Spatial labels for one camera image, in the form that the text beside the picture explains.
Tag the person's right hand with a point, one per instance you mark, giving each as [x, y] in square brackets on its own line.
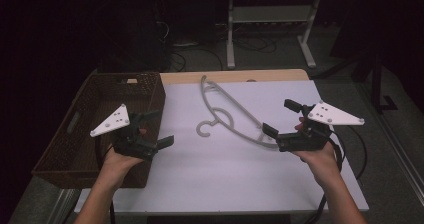
[321, 164]

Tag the white table mat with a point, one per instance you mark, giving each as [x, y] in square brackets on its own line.
[213, 177]

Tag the white metal desk frame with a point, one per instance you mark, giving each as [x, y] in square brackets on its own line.
[270, 14]

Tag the brown woven basket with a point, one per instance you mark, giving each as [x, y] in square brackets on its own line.
[100, 94]

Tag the metal floor rail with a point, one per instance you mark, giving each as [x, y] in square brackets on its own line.
[61, 205]
[400, 157]

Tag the grey plastic clothes hanger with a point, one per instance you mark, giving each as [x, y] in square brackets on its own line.
[233, 101]

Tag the power strip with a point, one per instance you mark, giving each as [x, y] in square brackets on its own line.
[256, 24]

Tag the black metal stand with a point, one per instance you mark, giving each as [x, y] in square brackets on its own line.
[376, 84]

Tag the person's left hand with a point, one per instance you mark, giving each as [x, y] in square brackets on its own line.
[116, 165]

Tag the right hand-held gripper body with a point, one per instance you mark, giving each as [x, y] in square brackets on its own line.
[333, 115]

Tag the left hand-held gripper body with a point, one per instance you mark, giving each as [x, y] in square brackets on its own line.
[111, 122]

